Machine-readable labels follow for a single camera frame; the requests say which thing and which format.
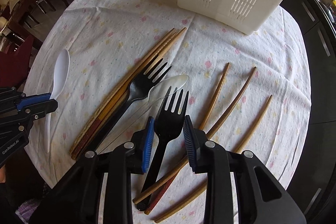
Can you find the red-tipped ridged wooden chopstick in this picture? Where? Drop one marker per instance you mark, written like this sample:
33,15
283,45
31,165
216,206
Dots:
214,100

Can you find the floral white tablecloth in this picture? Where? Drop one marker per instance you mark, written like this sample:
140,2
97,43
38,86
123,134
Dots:
107,38

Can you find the light wooden chopstick right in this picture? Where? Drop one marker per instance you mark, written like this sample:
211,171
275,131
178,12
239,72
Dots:
203,186

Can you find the dark green kitchen cabinets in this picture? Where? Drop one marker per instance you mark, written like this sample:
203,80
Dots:
313,183

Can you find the black plastic fork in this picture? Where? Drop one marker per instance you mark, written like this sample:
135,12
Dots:
137,90
167,126

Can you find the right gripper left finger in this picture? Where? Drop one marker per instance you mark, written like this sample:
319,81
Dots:
143,143

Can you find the white plastic spoon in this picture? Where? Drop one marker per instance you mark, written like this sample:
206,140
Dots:
61,70

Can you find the wooden chopstick bundle left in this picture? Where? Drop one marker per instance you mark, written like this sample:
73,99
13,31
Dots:
91,126

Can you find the long curved wooden chopstick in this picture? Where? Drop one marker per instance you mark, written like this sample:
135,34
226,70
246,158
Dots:
209,135

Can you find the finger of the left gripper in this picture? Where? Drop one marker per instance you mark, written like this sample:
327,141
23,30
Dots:
31,100
41,109

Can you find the wooden chopstick bundle right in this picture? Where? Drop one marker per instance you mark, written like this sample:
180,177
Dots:
155,60

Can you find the clear plastic spoon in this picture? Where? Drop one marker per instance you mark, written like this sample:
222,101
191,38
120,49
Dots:
156,94

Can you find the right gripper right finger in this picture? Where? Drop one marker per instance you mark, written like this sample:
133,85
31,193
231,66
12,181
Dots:
197,152

